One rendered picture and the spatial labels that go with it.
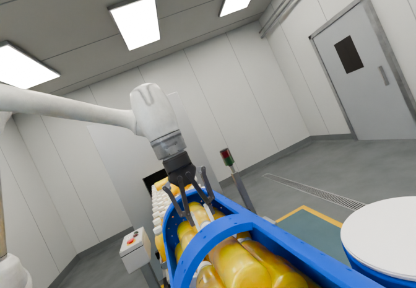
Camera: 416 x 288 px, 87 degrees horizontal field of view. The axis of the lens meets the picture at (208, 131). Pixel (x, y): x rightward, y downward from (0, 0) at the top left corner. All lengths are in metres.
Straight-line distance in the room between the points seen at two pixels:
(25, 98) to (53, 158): 5.06
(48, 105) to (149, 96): 0.26
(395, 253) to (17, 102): 0.90
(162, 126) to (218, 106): 4.76
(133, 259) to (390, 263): 0.89
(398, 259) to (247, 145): 4.94
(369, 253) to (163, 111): 0.57
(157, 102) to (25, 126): 5.50
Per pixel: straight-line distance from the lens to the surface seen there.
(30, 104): 0.70
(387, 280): 0.60
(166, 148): 0.58
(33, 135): 5.92
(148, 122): 0.58
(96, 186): 5.47
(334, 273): 0.32
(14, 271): 0.97
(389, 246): 0.64
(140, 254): 1.11
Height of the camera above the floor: 1.42
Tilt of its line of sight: 1 degrees down
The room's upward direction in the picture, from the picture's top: 25 degrees counter-clockwise
